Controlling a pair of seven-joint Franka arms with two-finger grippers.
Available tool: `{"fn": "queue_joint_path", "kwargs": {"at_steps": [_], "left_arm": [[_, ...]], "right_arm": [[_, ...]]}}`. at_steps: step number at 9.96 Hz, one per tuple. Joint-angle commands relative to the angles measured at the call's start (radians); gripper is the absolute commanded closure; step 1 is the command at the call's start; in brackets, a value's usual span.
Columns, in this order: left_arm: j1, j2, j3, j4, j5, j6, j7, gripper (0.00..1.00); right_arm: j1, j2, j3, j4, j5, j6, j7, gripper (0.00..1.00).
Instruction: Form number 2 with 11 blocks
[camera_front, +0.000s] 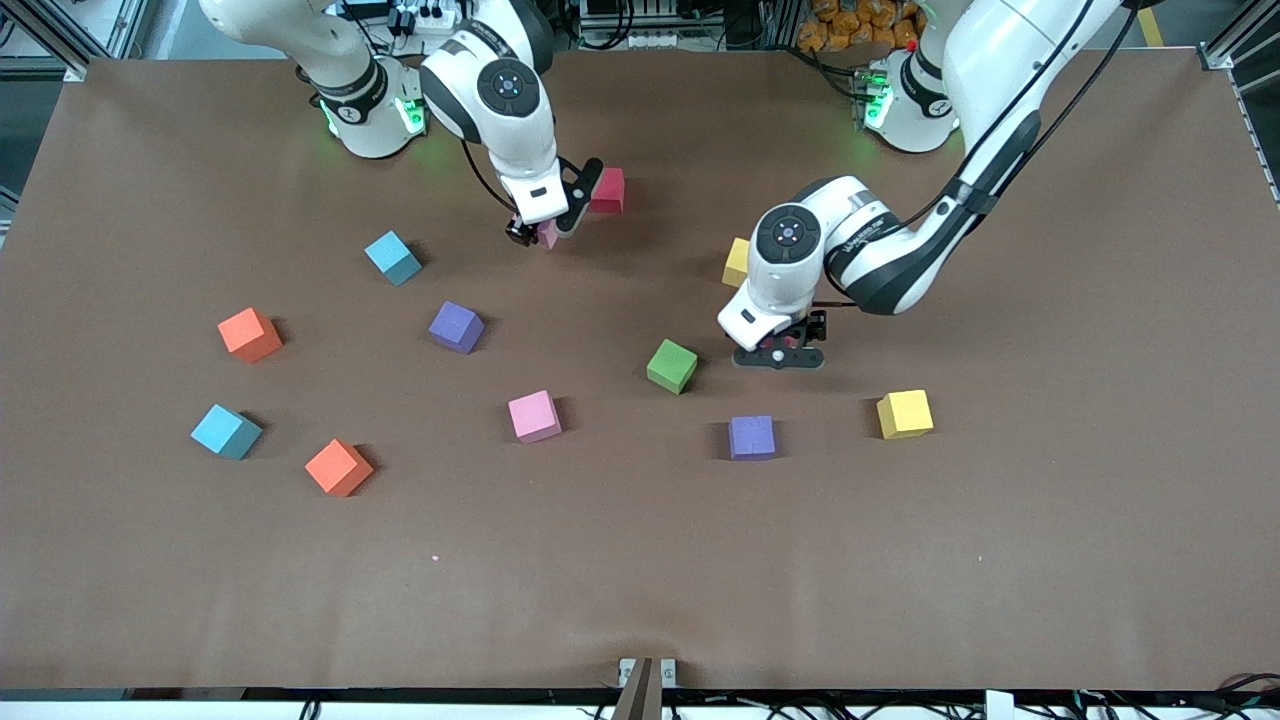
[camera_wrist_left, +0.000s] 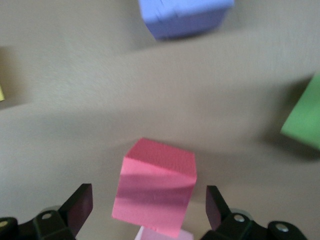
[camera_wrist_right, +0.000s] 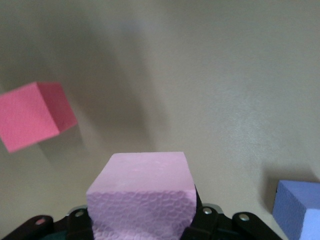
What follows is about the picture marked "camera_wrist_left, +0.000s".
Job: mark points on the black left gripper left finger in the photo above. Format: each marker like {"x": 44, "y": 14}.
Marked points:
{"x": 50, "y": 225}

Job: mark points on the red foam cube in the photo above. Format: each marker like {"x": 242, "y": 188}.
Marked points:
{"x": 155, "y": 185}

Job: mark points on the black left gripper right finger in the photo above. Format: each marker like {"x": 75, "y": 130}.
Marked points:
{"x": 237, "y": 227}

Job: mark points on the green foam cube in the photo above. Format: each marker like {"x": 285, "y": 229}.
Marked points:
{"x": 305, "y": 120}

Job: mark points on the yellow foam cube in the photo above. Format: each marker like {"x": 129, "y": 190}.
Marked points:
{"x": 2, "y": 92}

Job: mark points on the light pink foam cube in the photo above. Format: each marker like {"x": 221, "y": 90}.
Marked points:
{"x": 147, "y": 235}

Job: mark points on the purple foam cube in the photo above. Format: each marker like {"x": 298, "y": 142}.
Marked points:
{"x": 185, "y": 17}

